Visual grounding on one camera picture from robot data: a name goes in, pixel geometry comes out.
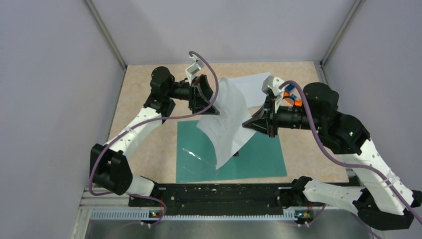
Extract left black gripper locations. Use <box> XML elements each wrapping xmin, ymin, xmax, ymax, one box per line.
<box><xmin>166</xmin><ymin>74</ymin><xmax>223</xmax><ymax>115</ymax></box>

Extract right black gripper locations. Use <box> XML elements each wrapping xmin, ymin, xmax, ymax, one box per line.
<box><xmin>242</xmin><ymin>96</ymin><xmax>323</xmax><ymax>138</ymax></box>

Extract green plastic folder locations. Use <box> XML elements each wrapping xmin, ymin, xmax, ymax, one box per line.
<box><xmin>176</xmin><ymin>120</ymin><xmax>287</xmax><ymax>183</ymax></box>

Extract printed white paper sheet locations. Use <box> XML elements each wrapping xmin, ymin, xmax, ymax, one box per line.
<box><xmin>197</xmin><ymin>78</ymin><xmax>256</xmax><ymax>169</ymax></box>

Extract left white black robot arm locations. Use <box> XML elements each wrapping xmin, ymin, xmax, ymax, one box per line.
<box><xmin>89</xmin><ymin>63</ymin><xmax>219</xmax><ymax>206</ymax></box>

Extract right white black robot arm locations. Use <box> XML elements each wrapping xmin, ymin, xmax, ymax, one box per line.
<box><xmin>243</xmin><ymin>81</ymin><xmax>422</xmax><ymax>231</ymax></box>

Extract blank white paper sheets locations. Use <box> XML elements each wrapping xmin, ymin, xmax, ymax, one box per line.
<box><xmin>220</xmin><ymin>72</ymin><xmax>272</xmax><ymax>110</ymax></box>

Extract orange curved toy block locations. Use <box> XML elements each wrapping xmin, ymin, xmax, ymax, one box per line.
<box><xmin>282</xmin><ymin>92</ymin><xmax>303</xmax><ymax>107</ymax></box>

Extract dark blue toy brick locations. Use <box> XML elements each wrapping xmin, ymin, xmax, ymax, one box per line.
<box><xmin>285</xmin><ymin>84</ymin><xmax>295</xmax><ymax>93</ymax></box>

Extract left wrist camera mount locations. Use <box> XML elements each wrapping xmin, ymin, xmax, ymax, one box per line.
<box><xmin>185</xmin><ymin>55</ymin><xmax>205</xmax><ymax>84</ymax></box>

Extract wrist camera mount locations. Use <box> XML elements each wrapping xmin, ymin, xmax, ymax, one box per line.
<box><xmin>262</xmin><ymin>75</ymin><xmax>285</xmax><ymax>112</ymax></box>
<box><xmin>185</xmin><ymin>55</ymin><xmax>205</xmax><ymax>84</ymax></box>

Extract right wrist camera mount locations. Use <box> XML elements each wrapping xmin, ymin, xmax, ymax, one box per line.
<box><xmin>262</xmin><ymin>75</ymin><xmax>285</xmax><ymax>112</ymax></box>

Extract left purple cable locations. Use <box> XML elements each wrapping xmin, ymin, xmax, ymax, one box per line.
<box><xmin>88</xmin><ymin>50</ymin><xmax>220</xmax><ymax>197</ymax></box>

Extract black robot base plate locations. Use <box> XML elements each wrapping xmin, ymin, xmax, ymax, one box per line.
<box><xmin>128</xmin><ymin>183</ymin><xmax>316</xmax><ymax>216</ymax></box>

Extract aluminium frame rail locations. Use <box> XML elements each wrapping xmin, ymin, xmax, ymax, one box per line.
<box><xmin>79</xmin><ymin>188</ymin><xmax>130</xmax><ymax>209</ymax></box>

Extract grey slotted cable duct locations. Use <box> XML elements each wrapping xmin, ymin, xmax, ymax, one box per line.
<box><xmin>90</xmin><ymin>209</ymin><xmax>298</xmax><ymax>221</ymax></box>

